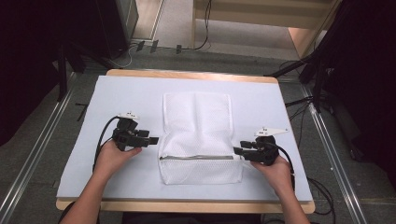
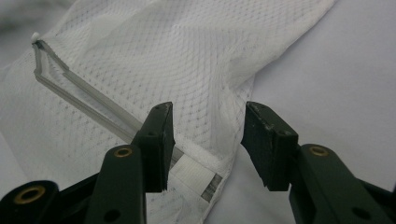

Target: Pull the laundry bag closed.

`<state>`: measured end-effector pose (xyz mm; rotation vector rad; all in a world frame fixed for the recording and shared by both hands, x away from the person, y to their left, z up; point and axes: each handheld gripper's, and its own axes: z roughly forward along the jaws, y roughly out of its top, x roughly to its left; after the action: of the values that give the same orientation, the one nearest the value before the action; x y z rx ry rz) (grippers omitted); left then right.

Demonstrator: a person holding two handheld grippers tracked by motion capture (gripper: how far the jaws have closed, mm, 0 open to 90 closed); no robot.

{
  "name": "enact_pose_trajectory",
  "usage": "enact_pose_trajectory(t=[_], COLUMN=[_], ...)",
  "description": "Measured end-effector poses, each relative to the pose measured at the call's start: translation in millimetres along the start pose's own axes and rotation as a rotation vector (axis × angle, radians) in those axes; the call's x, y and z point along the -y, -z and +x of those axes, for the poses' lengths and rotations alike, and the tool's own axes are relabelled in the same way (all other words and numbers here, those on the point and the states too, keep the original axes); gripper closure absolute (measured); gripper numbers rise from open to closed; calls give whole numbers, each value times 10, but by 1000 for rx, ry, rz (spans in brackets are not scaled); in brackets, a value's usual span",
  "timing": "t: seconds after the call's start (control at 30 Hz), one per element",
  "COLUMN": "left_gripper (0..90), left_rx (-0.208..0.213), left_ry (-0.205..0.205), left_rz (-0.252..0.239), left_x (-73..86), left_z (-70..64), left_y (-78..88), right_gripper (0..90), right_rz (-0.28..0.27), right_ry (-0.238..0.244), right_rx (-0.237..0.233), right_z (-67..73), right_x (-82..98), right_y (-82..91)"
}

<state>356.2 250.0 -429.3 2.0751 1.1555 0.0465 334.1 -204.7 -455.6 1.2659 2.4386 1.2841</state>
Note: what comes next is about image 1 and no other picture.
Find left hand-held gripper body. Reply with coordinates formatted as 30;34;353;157
111;111;144;152

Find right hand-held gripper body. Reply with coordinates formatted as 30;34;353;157
248;126;290;166

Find white mesh laundry bag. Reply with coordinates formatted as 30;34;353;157
157;91;244;186

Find person's left hand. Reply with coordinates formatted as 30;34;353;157
93;139;143;180

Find person's right hand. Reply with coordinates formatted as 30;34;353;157
250;155;295;198

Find white table mat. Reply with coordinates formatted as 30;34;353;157
56;75;314;203

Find wooden table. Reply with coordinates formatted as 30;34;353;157
55;68;317;215

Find black metal stand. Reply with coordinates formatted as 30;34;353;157
56;45;69;103
312;57;327;114

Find black cabinet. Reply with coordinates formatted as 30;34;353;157
94;0;140;61

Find dark curtain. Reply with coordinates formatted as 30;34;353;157
0;0;104;147
306;0;396;188

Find light wooden furniture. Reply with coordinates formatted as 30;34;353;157
191;0;342;60

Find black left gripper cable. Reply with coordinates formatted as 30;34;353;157
92;116;121;173

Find black cables by stand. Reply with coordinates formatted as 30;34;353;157
284;94;315;123

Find metal floor rail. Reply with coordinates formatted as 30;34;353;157
0;72;79;224
299;84;369;224

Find white floor cable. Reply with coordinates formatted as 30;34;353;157
106;42;139;70

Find thin black floor cable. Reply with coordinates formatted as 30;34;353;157
181;0;213;52

